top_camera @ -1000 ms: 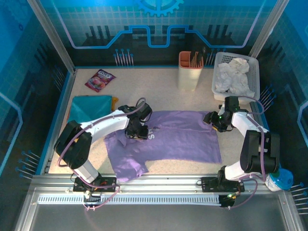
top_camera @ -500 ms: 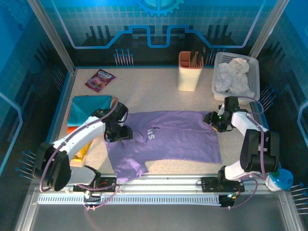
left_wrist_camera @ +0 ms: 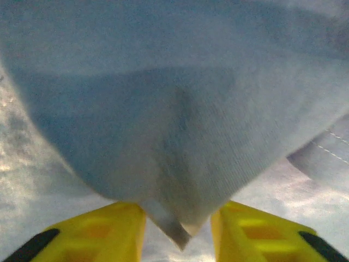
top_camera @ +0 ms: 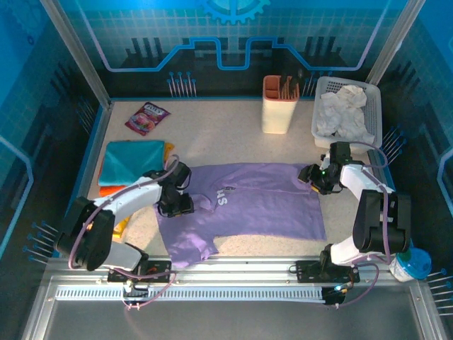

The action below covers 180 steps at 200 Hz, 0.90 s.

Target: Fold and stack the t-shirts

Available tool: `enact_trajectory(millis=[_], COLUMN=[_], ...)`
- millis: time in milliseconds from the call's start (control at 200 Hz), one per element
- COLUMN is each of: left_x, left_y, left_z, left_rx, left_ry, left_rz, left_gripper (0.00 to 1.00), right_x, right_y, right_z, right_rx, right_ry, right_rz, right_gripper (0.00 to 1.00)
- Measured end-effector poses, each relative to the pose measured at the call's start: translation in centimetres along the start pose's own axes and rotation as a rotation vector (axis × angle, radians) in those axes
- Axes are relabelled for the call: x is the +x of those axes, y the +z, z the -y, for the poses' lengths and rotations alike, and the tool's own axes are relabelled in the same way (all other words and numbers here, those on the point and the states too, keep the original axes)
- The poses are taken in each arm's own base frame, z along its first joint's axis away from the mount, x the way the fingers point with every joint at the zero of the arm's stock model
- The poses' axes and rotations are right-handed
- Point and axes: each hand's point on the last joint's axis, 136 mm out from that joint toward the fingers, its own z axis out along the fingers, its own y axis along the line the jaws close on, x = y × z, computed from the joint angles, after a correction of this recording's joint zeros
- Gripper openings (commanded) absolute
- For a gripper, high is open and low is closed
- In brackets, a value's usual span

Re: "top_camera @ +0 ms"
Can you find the beige utensil holder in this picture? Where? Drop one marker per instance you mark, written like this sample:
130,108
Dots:
277,113

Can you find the purple candy bag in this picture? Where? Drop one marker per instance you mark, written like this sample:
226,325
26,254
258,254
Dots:
147,118

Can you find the aluminium mounting rail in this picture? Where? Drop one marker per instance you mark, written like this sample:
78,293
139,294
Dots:
247,271

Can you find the yellow folded t-shirt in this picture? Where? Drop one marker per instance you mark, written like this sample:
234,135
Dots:
120,228

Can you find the white plastic basket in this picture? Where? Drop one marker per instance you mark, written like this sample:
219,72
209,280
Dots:
373,106

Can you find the teal folded t-shirt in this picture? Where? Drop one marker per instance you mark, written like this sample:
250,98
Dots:
120,159

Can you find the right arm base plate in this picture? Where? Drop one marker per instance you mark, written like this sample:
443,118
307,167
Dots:
308,271

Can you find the blue lidded plastic jar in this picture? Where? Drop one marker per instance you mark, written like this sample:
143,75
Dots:
412,263

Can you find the purple t-shirt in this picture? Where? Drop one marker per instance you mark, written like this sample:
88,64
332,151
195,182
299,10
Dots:
265,212

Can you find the aluminium frame post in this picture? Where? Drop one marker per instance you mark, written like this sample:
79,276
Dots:
393,42
78,53

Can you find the orange folded t-shirt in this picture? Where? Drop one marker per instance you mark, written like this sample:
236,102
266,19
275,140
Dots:
109,191

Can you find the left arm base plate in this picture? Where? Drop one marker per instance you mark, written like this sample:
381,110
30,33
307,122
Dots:
159,271

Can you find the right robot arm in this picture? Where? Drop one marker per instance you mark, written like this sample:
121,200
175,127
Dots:
371,219

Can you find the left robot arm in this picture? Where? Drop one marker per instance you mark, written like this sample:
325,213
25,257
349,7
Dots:
134,196

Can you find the white t-shirt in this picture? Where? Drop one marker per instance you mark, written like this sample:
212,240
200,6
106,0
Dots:
339,117

